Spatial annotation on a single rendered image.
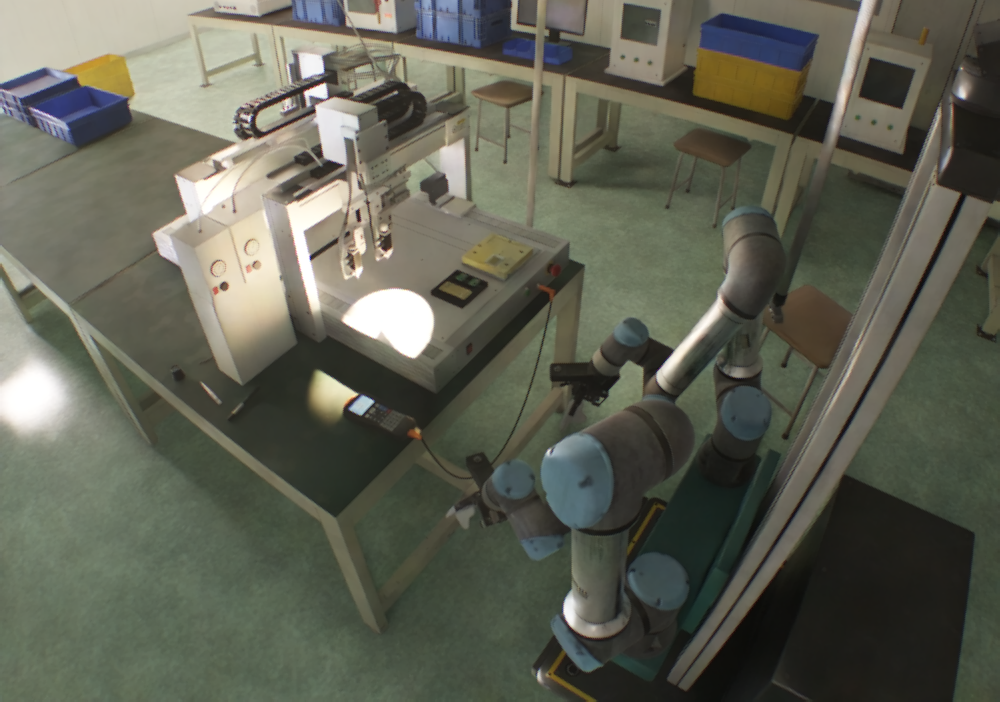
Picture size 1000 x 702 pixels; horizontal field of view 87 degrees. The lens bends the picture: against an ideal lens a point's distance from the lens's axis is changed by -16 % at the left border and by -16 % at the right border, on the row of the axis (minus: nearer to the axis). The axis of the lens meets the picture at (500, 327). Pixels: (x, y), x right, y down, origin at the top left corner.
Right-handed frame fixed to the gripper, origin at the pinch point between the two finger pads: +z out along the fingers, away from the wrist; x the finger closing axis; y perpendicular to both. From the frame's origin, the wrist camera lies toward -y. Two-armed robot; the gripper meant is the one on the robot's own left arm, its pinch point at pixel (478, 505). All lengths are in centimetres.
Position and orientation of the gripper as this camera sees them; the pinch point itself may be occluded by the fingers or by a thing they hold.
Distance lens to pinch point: 151.8
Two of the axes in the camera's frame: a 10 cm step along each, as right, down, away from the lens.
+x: 9.1, -2.3, 3.5
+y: 3.5, 8.6, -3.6
